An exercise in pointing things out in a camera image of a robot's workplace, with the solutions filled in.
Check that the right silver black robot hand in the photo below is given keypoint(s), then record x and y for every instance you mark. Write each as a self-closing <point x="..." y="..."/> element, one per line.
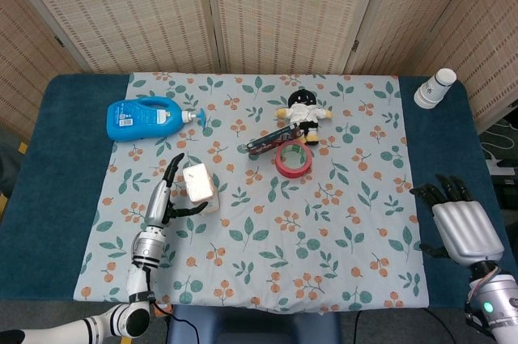
<point x="465" y="230"/>

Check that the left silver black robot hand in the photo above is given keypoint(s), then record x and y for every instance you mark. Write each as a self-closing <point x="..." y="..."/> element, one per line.
<point x="158" y="202"/>

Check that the white rectangular box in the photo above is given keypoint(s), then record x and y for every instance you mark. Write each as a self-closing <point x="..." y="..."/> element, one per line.
<point x="198" y="184"/>

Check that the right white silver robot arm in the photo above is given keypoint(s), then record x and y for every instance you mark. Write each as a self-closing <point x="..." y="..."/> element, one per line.
<point x="498" y="303"/>

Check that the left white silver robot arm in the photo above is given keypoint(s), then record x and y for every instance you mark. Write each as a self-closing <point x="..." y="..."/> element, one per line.
<point x="145" y="249"/>

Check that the floral tablecloth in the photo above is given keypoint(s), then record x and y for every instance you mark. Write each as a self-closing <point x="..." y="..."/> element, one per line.
<point x="283" y="239"/>

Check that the white power strip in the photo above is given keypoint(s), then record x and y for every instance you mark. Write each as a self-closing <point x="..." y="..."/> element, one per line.
<point x="503" y="168"/>

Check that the blue pump detergent bottle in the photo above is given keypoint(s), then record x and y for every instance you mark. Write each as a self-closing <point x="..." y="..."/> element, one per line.
<point x="137" y="119"/>

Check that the orange cloth tag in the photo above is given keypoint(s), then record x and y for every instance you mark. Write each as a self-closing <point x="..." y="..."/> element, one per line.
<point x="164" y="309"/>

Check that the dark blue table cover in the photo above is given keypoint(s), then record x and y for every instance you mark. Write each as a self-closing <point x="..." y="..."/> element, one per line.
<point x="60" y="137"/>

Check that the dark red printed carton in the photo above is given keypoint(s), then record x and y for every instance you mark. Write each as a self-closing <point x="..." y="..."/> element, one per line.
<point x="269" y="142"/>

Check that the red tape roll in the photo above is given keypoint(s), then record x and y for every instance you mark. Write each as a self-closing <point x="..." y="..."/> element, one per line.
<point x="283" y="170"/>

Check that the white paper cup stack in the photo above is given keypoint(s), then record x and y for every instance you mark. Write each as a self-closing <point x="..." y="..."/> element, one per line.
<point x="435" y="89"/>

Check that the dark blue chair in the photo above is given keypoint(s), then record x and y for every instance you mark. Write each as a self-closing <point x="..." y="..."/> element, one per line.
<point x="243" y="328"/>

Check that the black white plush doll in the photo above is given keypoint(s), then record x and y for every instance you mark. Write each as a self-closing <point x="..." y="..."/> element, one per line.
<point x="303" y="111"/>

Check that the metal screen hinge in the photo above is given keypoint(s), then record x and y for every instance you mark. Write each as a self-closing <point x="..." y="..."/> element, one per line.
<point x="355" y="45"/>
<point x="59" y="41"/>

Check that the woven folding screen panel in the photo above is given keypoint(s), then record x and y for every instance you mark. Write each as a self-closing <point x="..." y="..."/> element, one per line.
<point x="291" y="8"/>
<point x="485" y="36"/>
<point x="404" y="16"/>
<point x="24" y="56"/>
<point x="121" y="8"/>

